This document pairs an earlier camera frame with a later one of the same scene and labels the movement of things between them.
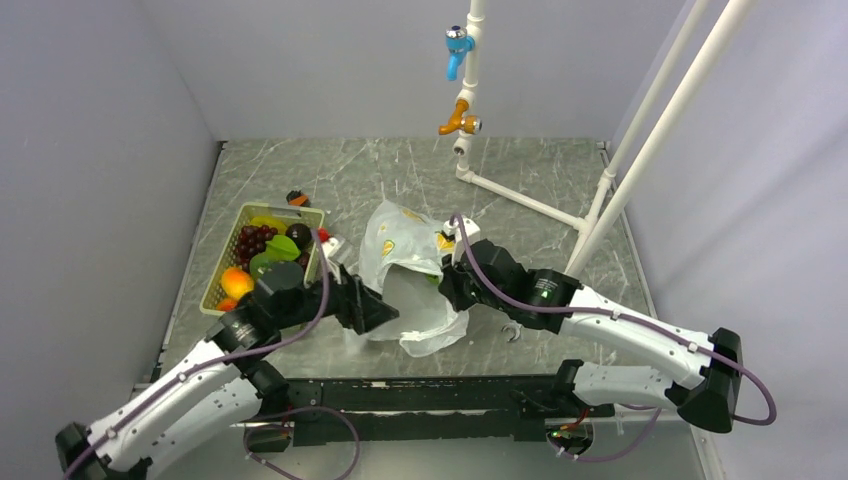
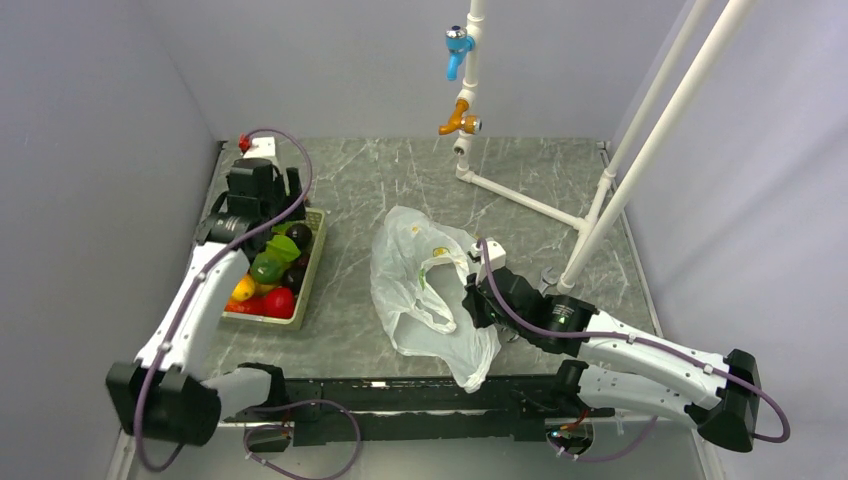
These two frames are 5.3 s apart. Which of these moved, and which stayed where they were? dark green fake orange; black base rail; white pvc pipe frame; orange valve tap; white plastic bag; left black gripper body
Moved: left black gripper body; white plastic bag
Stayed: dark green fake orange; orange valve tap; black base rail; white pvc pipe frame
